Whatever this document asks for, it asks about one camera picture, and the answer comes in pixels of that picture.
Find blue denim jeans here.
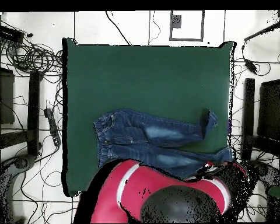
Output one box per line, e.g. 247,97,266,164
93,108,234,180

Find black flat panel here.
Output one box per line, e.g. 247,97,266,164
257,79,280,141
0,66,15,125

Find dark green table cloth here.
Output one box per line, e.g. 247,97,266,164
61,37,235,198

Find black power strip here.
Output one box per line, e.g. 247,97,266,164
43,107,62,147

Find black long beam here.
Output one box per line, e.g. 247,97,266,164
27,71,43,156
241,78,256,161

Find small black block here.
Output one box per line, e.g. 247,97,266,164
170,14,182,29

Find black power adapter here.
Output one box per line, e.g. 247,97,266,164
244,58,258,74

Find black network box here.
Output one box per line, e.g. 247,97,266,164
0,23,25,45

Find tangle of black cables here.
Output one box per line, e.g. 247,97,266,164
4,39,64,75

